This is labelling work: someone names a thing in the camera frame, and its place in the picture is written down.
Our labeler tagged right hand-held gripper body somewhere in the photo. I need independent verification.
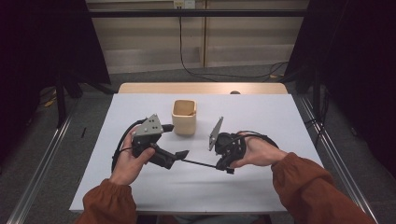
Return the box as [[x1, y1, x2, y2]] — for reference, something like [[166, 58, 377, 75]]
[[207, 116, 248, 163]]

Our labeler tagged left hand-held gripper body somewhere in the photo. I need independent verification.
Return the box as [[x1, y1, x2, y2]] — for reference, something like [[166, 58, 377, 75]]
[[131, 113, 179, 171]]

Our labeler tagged square wooden pen holder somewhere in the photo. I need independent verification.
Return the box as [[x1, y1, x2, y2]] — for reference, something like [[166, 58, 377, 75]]
[[171, 99, 198, 136]]

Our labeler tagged thin black brush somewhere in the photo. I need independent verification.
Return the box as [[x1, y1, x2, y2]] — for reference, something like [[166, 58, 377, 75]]
[[181, 159, 235, 175]]

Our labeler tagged person's right hand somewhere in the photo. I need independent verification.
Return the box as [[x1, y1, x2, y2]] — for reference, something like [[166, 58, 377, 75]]
[[230, 132, 289, 169]]

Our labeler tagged person's left hand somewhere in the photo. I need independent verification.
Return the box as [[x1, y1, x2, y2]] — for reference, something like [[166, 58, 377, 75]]
[[108, 125, 157, 187]]

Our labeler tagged white table cover board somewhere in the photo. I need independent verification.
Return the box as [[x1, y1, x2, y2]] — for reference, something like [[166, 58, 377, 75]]
[[68, 92, 325, 216]]

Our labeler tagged black curtain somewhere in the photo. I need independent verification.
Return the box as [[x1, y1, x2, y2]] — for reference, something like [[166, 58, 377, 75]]
[[284, 0, 396, 178], [0, 0, 111, 162]]

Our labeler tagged left hand-held gripper cable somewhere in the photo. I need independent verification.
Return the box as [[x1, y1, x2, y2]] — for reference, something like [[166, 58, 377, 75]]
[[110, 118, 148, 173]]

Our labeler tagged black wall cable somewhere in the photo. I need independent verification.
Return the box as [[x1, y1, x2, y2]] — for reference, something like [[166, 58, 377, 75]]
[[177, 15, 289, 82]]

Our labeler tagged aluminium floor rail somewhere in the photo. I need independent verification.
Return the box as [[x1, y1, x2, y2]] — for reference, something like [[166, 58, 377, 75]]
[[6, 99, 82, 224], [298, 94, 379, 224]]

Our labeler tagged black stand post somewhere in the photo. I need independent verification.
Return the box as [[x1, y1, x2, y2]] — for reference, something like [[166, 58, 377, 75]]
[[54, 73, 68, 129], [312, 66, 321, 118]]

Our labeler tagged black horizontal frame bar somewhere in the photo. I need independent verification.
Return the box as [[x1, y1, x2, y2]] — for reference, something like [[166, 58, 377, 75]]
[[88, 8, 309, 18]]

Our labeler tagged white wall socket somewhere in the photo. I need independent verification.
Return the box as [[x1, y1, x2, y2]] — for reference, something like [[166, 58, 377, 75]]
[[173, 0, 196, 9]]

